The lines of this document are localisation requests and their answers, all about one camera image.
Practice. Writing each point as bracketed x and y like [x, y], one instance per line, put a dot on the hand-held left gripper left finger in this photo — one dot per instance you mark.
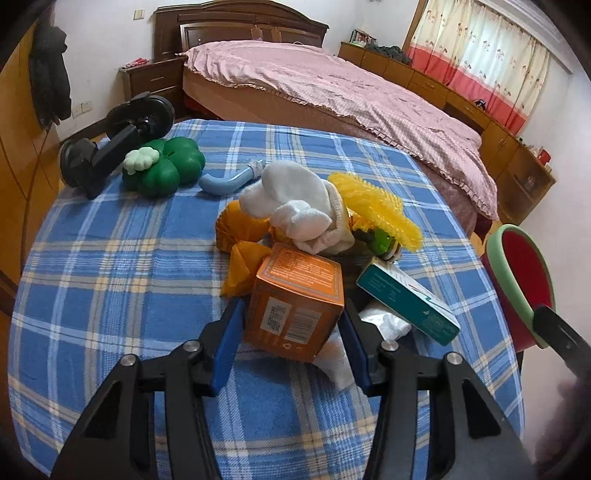
[226, 355]

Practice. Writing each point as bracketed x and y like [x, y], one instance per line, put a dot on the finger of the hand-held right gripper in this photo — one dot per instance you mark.
[561, 337]

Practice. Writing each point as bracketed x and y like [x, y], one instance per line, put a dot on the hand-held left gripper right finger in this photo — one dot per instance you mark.
[358, 360]

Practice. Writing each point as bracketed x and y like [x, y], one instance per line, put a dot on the white plastic bag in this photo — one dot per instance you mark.
[390, 325]

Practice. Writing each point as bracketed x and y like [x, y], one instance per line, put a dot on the red bin with green rim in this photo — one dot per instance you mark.
[521, 272]

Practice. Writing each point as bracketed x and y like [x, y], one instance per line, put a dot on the orange cardboard box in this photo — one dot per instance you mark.
[295, 304]

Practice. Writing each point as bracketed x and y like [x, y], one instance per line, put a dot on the teal and white carton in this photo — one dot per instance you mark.
[406, 295]

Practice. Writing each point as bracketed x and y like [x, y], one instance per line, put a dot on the orange snack packet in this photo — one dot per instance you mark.
[240, 240]

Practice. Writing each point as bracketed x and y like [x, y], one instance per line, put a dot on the green and white plastic toy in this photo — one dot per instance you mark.
[384, 242]

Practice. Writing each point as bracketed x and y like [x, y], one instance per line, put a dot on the blue plaid tablecloth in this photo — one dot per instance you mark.
[124, 277]

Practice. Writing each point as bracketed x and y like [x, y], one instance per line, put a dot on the white sock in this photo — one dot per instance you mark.
[309, 230]
[286, 184]

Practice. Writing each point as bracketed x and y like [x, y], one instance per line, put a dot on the yellow spiky silicone pad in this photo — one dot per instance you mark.
[374, 203]

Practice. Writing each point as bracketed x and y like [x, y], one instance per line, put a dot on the light blue curved tube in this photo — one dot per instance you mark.
[226, 184]

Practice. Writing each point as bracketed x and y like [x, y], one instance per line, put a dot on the red cup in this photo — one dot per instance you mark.
[544, 157]

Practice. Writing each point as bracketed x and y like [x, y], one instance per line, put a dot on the green clover-shaped toy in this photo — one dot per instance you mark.
[175, 161]

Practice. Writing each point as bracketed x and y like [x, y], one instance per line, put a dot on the low wooden cabinet row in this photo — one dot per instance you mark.
[503, 143]

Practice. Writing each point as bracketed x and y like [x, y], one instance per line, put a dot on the black wheeled exerciser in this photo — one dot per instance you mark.
[115, 147]

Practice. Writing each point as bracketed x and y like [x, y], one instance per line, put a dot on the small black object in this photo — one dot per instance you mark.
[482, 104]

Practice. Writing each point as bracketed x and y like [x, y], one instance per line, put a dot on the pink bedspread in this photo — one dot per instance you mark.
[323, 87]

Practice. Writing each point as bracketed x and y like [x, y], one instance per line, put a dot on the dark wooden nightstand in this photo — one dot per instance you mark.
[154, 83]

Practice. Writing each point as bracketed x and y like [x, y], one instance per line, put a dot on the orange wooden wardrobe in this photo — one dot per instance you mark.
[18, 161]

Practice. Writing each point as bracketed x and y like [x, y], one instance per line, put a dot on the floral curtain with red hem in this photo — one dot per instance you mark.
[480, 50]

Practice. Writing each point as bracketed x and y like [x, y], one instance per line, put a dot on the small red packet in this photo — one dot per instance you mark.
[137, 61]

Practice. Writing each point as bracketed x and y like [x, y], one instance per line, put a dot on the dark clothes pile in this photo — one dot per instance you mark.
[392, 53]

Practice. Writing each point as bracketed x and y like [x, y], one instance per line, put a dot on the row of books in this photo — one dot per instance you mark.
[362, 38]

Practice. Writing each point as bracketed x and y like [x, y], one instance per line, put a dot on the dark wooden bed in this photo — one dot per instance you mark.
[240, 27]

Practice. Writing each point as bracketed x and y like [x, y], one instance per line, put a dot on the black jacket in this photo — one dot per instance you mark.
[48, 78]

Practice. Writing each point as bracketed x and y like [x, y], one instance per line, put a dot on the white wall socket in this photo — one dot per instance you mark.
[82, 110]

